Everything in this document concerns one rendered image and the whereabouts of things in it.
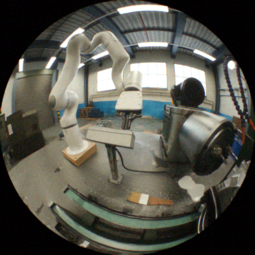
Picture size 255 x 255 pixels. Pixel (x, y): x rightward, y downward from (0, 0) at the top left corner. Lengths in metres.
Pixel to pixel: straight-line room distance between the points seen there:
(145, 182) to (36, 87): 6.90
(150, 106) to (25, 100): 8.72
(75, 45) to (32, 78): 6.56
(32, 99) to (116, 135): 6.51
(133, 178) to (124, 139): 0.27
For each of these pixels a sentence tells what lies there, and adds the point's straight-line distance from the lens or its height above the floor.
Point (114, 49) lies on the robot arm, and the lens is 0.45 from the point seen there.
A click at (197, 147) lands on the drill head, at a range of 0.27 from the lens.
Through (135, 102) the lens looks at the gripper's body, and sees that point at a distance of 0.28.
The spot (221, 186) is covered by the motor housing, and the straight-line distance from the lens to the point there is 0.25.
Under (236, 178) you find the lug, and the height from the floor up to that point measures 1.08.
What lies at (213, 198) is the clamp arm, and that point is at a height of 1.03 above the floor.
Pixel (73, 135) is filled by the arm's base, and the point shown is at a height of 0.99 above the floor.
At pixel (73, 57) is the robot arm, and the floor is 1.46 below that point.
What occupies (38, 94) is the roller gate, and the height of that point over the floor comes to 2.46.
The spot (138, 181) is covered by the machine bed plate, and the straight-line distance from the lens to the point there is 0.43.
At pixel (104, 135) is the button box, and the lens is 0.24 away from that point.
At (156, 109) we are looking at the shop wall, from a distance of 5.47.
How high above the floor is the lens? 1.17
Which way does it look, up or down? 19 degrees down
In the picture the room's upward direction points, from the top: straight up
